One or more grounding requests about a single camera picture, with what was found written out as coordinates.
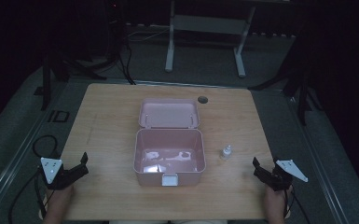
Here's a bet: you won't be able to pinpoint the small white dropper bottle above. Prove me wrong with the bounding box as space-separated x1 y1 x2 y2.
219 144 233 161

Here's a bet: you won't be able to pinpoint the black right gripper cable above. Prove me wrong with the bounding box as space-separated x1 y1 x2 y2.
283 184 311 224

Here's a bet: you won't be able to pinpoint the person's right hand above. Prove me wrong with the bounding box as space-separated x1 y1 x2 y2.
263 185 294 216

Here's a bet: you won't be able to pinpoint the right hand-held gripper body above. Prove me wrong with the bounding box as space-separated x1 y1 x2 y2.
262 157 310 192

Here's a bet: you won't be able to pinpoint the person's left hand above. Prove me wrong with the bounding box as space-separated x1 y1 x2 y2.
47 184 76 213

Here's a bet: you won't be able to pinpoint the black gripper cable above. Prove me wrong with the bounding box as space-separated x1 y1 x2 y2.
7 134 60 224
283 184 311 224

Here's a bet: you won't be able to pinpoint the white metal stand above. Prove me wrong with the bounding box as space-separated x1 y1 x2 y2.
164 0 256 78

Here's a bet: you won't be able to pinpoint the pink plastic box with lid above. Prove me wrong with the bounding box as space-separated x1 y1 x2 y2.
132 98 207 188

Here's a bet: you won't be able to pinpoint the black floor cables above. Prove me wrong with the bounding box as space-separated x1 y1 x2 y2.
115 18 172 86

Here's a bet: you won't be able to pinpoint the black floor marker frame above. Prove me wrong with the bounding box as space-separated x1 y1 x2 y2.
47 109 71 123

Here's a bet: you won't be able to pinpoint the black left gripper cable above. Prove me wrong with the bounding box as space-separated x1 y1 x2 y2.
7 134 60 224

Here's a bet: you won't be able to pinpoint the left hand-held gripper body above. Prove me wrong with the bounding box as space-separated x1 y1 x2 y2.
40 157 79 191

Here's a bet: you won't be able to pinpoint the black tripod stand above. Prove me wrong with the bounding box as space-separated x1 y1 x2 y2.
247 59 324 127
33 50 107 112

